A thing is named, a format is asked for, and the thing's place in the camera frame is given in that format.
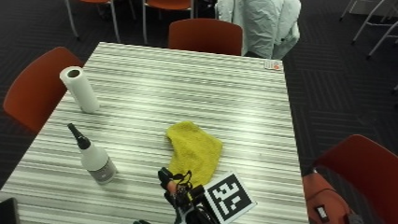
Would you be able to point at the white marker cube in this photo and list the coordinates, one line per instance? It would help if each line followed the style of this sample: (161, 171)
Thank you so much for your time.
(231, 197)

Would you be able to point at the white paper towel roll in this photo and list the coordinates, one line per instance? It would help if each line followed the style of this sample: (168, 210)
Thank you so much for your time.
(79, 88)

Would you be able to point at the orange chair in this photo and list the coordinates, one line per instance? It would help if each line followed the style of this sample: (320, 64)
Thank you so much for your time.
(99, 6)
(168, 4)
(365, 168)
(205, 35)
(38, 90)

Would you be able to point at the white jacket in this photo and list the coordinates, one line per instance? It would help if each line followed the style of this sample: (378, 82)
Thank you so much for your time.
(261, 25)

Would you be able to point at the white squeeze bottle black nozzle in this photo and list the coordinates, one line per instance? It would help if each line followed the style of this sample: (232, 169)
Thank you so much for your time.
(98, 161)

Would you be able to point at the orange bag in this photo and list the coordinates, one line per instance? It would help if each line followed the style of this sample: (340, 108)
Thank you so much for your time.
(325, 199)

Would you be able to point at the small white red card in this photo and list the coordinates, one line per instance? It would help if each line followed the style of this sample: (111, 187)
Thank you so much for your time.
(273, 64)

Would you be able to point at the grey metal chair frame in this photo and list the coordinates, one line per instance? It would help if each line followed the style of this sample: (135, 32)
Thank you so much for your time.
(380, 28)

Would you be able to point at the yellow cloth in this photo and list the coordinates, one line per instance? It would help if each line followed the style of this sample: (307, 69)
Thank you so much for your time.
(195, 149)

